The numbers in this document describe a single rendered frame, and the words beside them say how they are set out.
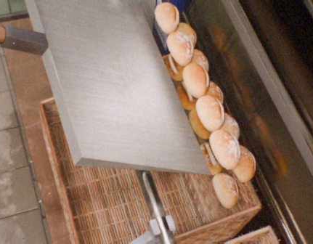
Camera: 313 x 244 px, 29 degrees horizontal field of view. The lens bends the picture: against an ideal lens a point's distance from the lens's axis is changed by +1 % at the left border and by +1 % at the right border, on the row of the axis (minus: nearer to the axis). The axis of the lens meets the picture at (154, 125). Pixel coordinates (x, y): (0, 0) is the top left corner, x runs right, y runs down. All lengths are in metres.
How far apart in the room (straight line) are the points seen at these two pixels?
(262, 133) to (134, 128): 0.39
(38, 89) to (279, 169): 0.92
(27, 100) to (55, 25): 0.72
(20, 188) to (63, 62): 1.31
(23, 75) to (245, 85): 0.84
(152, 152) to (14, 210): 1.30
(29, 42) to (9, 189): 1.38
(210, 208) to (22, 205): 0.95
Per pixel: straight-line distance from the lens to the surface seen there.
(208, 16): 1.69
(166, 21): 1.57
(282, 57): 1.10
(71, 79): 1.22
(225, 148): 1.36
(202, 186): 1.78
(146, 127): 1.26
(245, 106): 1.54
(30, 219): 2.44
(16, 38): 1.18
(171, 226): 1.15
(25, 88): 2.04
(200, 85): 1.46
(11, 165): 2.56
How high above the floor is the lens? 2.22
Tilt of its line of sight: 57 degrees down
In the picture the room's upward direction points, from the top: 8 degrees clockwise
